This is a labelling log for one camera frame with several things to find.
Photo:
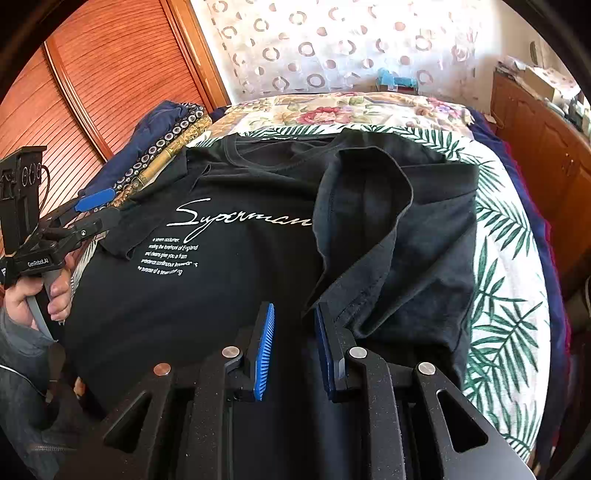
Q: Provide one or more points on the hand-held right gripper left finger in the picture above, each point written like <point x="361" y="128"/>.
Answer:
<point x="264" y="350"/>

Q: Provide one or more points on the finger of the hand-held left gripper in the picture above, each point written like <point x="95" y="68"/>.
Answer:
<point x="87" y="229"/>
<point x="94" y="199"/>

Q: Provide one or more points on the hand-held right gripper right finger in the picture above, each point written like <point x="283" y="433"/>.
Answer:
<point x="323" y="350"/>

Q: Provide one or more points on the black printed t-shirt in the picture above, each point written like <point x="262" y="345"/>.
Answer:
<point x="207" y="300"/>

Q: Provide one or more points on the person's left forearm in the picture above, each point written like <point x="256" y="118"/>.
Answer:
<point x="23" y="350"/>

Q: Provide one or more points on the person's left hand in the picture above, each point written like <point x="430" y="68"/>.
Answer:
<point x="18" y="300"/>

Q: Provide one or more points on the folded navy cloth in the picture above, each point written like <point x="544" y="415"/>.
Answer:
<point x="138" y="143"/>

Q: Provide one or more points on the folded dark circle-patterned cloth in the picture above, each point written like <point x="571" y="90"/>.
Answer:
<point x="166" y="138"/>

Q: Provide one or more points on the folded gold patterned cloth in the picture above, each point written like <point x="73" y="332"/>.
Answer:
<point x="184" y="141"/>

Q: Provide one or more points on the wooden louvred wardrobe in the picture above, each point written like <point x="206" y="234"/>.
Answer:
<point x="115" y="69"/>

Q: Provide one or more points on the palm leaf print blanket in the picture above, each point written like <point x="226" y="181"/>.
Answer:
<point x="503" y="277"/>

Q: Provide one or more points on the person's grey jacket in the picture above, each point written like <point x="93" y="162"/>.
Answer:
<point x="55" y="429"/>

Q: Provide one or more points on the floral navy blanket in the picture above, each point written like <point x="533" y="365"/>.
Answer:
<point x="323" y="110"/>

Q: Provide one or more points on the white circle-patterned curtain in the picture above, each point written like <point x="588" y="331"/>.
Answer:
<point x="323" y="46"/>

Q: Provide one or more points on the small blue box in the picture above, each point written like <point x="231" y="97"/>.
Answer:
<point x="397" y="81"/>

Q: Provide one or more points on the wooden dresser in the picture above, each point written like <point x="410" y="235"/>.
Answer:
<point x="545" y="138"/>

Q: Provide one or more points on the cardboard box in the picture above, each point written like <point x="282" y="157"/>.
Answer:
<point x="547" y="81"/>

